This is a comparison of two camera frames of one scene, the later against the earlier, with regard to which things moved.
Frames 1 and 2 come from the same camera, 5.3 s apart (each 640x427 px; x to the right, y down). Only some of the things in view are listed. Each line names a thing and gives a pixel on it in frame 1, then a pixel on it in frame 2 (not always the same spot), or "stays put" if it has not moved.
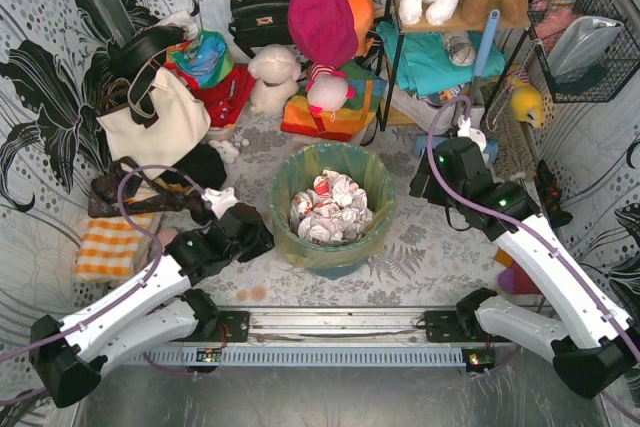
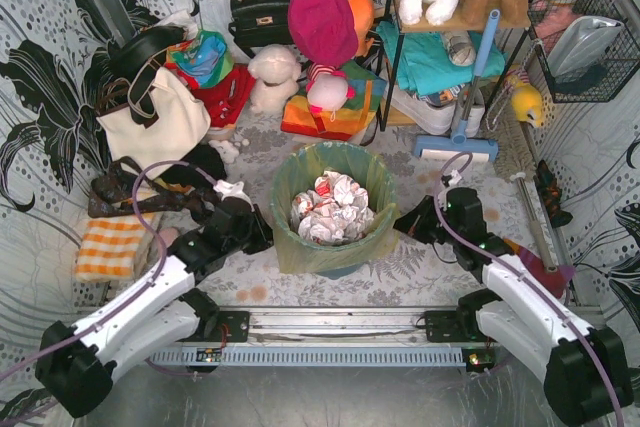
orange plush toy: x=362 y=8 stays put
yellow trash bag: x=298 y=173 stays put
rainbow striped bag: x=340 y=125 stays put
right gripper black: x=427 y=179 -> x=417 y=223
